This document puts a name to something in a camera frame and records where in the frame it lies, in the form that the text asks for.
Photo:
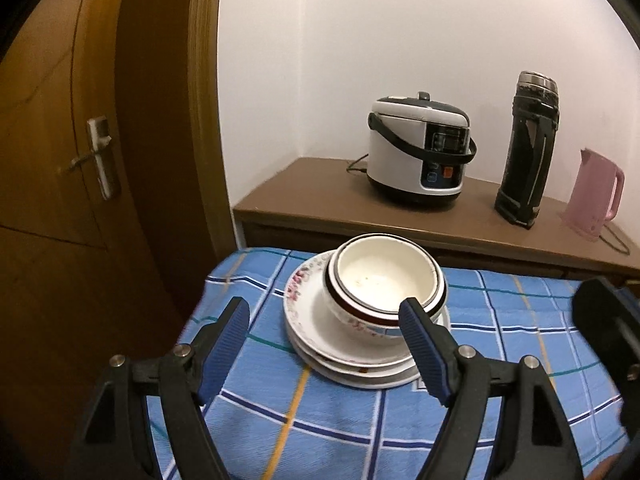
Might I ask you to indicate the white bowl with red flower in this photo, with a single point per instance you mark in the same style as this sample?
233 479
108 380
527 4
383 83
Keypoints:
350 367

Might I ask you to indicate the white and black rice cooker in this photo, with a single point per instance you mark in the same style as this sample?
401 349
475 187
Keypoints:
400 160

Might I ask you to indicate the black thermos flask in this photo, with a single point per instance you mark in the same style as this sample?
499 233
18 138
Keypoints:
530 160

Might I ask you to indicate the white plate with floral rim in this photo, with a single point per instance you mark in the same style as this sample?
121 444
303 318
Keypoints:
310 320

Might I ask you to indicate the brown wooden sideboard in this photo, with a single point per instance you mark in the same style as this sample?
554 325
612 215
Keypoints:
320 195

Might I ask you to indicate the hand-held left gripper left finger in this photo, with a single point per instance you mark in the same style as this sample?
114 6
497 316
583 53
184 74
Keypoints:
225 350

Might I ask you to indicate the pink electric kettle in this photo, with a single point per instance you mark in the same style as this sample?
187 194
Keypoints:
592 195

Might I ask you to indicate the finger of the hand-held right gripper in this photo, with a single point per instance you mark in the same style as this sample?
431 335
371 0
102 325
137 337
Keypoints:
610 320

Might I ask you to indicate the pink plastic bowl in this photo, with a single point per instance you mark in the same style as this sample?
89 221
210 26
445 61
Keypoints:
370 316

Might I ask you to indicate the blue plaid tablecloth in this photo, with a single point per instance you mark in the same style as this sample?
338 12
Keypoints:
325 435

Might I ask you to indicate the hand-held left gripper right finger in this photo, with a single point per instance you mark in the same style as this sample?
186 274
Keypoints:
422 350

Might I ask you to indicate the wooden door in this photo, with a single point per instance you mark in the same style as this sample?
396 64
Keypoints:
60 285

